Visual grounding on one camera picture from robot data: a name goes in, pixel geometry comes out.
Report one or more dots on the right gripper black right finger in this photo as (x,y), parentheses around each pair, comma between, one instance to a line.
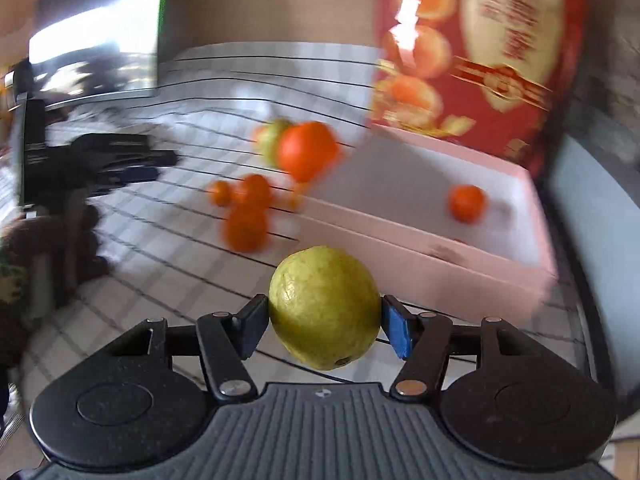
(421,341)

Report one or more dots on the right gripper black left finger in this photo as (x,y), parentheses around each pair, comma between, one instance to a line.
(225,341)

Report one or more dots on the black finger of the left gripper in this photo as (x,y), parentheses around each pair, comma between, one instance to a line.
(105,162)

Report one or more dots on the yellow-green guava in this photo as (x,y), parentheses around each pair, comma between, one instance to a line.
(325,307)

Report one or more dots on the mandarin orange front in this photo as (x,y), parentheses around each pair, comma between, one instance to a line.
(246,228)

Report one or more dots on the mandarin orange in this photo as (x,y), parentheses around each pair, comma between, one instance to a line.
(246,228)
(253,190)

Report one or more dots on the small mandarin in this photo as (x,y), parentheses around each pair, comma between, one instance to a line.
(220,193)

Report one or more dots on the large orange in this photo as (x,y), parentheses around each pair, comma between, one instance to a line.
(305,150)

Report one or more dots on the white black-grid tablecloth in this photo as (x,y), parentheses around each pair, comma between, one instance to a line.
(164,238)

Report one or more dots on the dark monitor screen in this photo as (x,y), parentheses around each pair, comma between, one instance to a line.
(95,55)

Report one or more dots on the pink gift box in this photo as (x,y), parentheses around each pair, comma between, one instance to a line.
(386,203)

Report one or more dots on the mandarin inside box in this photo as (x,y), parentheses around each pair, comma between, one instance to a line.
(467,203)

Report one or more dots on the red snack bag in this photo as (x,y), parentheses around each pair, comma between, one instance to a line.
(484,74)

